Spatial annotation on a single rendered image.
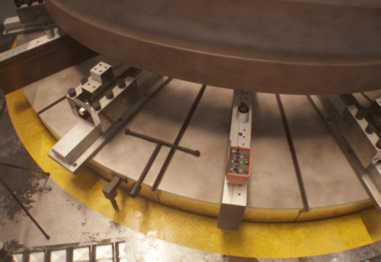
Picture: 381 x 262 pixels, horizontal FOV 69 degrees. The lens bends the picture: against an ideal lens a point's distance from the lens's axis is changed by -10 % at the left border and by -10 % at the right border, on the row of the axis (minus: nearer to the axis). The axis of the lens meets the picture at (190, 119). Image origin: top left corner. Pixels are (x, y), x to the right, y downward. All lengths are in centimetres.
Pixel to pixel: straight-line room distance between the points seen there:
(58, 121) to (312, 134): 218
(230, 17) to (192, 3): 25
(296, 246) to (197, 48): 161
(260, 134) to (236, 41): 90
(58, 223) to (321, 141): 223
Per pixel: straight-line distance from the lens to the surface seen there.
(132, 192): 216
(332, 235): 261
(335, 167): 254
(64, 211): 264
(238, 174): 168
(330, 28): 203
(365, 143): 237
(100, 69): 232
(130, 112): 261
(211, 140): 243
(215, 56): 189
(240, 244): 238
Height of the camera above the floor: 223
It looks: 48 degrees down
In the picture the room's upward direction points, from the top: straight up
